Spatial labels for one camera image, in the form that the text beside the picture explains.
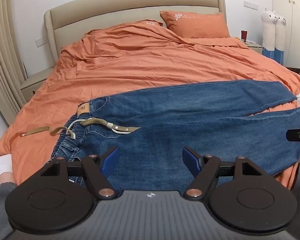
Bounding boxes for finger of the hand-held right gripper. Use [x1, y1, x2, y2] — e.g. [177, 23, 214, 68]
[286, 128, 300, 146]

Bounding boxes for blue denim pants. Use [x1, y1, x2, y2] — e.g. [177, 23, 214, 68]
[50, 79, 300, 193]

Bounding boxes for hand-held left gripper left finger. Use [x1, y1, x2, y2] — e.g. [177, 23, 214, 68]
[40, 147, 119, 200]

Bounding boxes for person's left white sock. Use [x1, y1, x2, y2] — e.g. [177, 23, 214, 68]
[0, 153, 13, 176]

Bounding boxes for beige pleated curtain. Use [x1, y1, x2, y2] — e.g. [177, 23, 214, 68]
[0, 0, 28, 127]

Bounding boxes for beige padded headboard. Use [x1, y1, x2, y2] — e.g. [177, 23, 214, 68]
[43, 0, 227, 65]

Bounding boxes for orange duvet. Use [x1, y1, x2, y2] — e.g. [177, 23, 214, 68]
[0, 24, 300, 193]

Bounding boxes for beige nightstand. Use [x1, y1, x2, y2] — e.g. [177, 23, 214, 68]
[20, 66, 56, 103]
[244, 40, 263, 54]

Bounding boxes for dark basket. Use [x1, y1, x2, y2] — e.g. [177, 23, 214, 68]
[287, 66, 300, 81]

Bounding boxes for khaki fabric belt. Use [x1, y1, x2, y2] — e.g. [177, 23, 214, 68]
[20, 118, 142, 138]

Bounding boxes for orange embroidered pillow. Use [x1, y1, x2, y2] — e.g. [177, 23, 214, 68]
[137, 19, 164, 28]
[159, 10, 231, 39]

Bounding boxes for white wardrobe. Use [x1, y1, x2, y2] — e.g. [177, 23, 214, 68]
[270, 0, 300, 68]

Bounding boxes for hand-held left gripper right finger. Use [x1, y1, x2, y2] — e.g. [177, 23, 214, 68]
[182, 147, 263, 201]

